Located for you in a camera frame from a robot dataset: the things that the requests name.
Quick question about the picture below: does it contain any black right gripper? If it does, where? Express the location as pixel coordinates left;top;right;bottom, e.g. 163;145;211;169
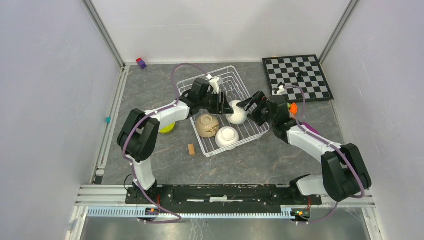
237;90;277;127

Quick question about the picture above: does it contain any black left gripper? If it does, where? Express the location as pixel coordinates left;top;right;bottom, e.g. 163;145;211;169
199;91;233;115

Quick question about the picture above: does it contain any white ribbed bowl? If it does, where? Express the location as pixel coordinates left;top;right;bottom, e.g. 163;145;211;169
225;100;248;125

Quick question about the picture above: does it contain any beige ceramic bowl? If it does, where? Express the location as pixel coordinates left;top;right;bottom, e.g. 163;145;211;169
195;113;220;138

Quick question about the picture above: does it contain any yellow bowl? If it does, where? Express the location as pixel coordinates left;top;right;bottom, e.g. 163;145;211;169
158;122;176;134

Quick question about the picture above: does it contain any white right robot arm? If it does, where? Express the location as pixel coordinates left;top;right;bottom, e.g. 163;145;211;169
236;91;372;204

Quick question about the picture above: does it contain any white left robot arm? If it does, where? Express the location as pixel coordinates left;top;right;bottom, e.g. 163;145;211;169
117;77;234;204

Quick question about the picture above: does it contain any white smooth bowl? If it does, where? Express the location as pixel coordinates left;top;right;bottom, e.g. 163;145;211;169
215;126;240;150

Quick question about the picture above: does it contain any orange toy block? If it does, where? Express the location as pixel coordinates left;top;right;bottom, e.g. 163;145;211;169
289;103;298;115

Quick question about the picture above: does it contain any small wooden block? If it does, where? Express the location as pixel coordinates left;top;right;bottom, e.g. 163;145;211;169
188;143;196;156

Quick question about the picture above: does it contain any magenta plastic object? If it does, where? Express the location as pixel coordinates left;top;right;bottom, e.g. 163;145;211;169
302;122;320;135

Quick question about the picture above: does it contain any black white chessboard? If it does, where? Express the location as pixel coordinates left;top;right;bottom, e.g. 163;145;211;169
262;54;334;102

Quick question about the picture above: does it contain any red purple toy block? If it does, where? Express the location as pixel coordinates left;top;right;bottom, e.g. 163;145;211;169
136;57;147;69

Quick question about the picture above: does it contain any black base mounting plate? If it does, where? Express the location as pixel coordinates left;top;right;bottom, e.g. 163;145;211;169
125;184;313;215

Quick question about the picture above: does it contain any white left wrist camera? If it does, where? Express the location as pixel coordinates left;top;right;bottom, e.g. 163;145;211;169
206;74;223;94

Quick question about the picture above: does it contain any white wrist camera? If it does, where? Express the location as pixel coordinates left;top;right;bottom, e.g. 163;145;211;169
206;74;223;94
271;82;287;96

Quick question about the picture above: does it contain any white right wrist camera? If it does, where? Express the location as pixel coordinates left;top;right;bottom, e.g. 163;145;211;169
271;82;287;96

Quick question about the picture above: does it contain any white wire dish rack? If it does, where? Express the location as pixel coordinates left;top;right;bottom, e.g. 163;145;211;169
190;66;270;158

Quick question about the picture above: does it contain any aluminium frame rail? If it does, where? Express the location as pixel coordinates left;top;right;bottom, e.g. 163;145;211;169
65;65;131;240

